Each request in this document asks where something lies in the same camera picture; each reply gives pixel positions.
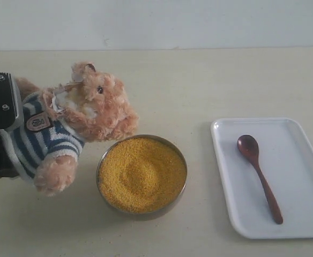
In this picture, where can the teddy bear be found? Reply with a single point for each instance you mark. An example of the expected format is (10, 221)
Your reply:
(58, 121)

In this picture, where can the dark wooden spoon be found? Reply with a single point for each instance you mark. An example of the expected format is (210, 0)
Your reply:
(249, 148)

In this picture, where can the yellow millet grains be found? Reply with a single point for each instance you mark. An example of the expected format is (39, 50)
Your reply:
(142, 174)

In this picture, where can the metal bowl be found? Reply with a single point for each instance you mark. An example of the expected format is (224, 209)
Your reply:
(143, 214)

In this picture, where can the white plastic tray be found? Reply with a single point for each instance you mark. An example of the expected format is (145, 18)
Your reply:
(286, 160)

